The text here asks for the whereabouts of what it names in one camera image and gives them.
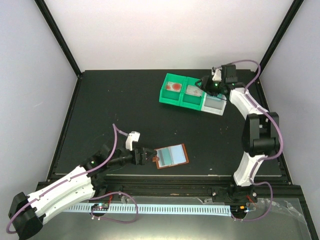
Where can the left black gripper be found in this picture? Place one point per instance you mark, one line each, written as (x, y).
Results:
(137, 161)

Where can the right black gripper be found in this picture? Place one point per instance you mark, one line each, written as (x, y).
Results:
(205, 85)

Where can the pink white numbered card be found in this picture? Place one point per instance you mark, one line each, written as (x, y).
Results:
(193, 91)

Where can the brown leather card holder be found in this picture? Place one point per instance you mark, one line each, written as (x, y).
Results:
(171, 156)

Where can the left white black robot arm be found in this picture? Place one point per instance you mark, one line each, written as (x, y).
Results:
(29, 212)

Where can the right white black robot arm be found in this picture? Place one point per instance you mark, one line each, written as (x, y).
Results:
(260, 136)

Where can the card with red circles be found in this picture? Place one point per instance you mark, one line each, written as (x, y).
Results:
(173, 86)

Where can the white plastic bin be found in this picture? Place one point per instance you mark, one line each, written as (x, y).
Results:
(214, 104)

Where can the left green plastic bin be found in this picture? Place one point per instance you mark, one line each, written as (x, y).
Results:
(168, 97)

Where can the left small circuit board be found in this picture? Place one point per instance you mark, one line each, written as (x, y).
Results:
(100, 207)

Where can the small circuit board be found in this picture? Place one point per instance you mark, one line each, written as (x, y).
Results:
(240, 209)
(100, 207)

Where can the right small circuit board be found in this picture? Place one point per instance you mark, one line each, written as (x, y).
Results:
(240, 209)

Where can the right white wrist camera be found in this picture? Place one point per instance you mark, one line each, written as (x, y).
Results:
(216, 74)

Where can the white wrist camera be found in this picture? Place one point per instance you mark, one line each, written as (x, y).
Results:
(216, 74)
(132, 137)

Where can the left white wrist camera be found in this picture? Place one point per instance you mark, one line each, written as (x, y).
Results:
(132, 137)

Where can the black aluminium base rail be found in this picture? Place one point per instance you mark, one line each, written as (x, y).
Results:
(218, 188)

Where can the white slotted cable duct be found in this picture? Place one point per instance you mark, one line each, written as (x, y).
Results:
(154, 209)

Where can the right black frame post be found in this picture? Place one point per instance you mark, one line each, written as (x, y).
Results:
(283, 27)

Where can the black frame post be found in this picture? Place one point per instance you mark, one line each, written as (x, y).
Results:
(283, 27)
(48, 17)

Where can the left black frame post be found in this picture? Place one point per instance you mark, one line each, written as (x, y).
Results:
(48, 17)

